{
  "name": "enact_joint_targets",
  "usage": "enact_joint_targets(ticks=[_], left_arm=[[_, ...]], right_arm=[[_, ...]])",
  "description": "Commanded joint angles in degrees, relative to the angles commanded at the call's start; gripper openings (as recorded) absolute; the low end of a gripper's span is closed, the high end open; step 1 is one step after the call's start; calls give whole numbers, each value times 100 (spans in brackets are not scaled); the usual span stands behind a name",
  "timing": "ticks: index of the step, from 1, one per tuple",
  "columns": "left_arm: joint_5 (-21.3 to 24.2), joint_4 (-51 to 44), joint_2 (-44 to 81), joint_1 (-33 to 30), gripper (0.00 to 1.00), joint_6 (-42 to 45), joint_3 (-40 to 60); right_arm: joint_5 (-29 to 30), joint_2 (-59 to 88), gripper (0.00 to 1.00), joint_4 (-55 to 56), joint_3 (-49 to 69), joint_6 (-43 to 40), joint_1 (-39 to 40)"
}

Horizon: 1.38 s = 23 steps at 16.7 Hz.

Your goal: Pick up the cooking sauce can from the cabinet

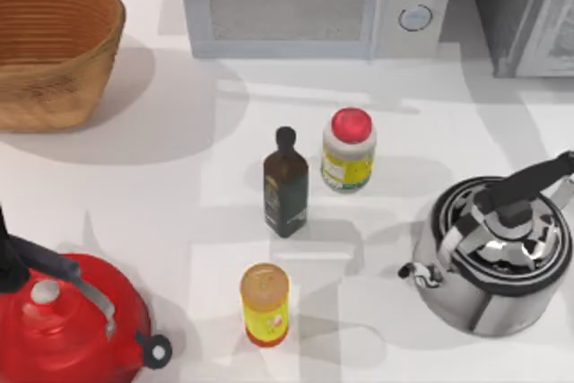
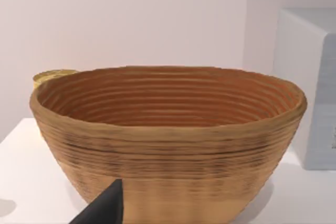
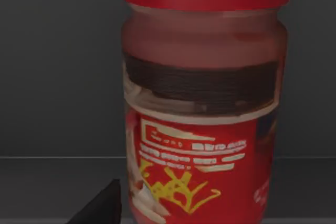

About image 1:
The red-lidded yellow label jar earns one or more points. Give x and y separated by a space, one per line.
349 159

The red kettle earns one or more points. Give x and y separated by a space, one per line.
67 324

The yellow bottle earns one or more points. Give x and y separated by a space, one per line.
264 307

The microwave knob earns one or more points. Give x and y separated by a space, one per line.
415 18

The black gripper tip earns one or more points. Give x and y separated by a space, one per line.
5 248

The brown woven basket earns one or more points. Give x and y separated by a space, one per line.
54 64

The silver kettle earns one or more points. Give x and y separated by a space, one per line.
493 257

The dark green bottle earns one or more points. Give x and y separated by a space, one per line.
285 194

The pale microwave oven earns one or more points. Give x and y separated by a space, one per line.
287 2

